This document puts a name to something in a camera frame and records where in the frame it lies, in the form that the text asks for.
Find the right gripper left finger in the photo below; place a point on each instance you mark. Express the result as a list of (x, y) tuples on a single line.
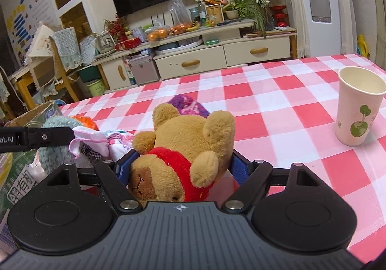
[(114, 178)]

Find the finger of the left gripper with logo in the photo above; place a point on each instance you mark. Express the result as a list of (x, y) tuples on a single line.
[(21, 139)]

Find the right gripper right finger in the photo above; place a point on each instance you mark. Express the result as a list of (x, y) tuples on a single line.
[(253, 177)]

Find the brown teddy bear red shirt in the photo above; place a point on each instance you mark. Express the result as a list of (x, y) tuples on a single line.
[(182, 157)]

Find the floral white cloth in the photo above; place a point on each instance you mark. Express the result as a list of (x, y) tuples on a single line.
[(114, 144)]

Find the grey-green crocheted item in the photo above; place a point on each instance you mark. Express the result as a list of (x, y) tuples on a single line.
[(57, 152)]

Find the orange white snack bag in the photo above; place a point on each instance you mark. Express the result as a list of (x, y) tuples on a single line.
[(86, 122)]

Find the red white checkered tablecloth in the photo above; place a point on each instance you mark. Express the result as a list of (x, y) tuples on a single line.
[(284, 112)]

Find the green waste bin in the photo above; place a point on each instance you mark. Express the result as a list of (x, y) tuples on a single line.
[(96, 87)]

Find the purple knit sock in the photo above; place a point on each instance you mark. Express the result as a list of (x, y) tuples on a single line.
[(188, 106)]

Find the wooden chair with lace cover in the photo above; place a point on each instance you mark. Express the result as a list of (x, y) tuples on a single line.
[(45, 69)]

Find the grey storage box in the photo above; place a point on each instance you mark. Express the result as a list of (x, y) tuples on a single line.
[(144, 70)]

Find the cream TV cabinet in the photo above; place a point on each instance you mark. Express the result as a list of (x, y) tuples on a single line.
[(200, 51)]

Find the white paper cup green print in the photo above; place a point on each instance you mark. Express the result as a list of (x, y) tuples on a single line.
[(360, 96)]

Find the bag of oranges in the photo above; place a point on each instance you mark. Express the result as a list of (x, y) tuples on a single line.
[(156, 33)]

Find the red lantern ornament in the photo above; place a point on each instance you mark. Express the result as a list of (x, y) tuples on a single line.
[(279, 15)]

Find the framed picture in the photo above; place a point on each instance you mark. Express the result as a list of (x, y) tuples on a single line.
[(214, 13)]

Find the white standing air conditioner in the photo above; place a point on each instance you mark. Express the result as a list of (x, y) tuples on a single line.
[(324, 27)]

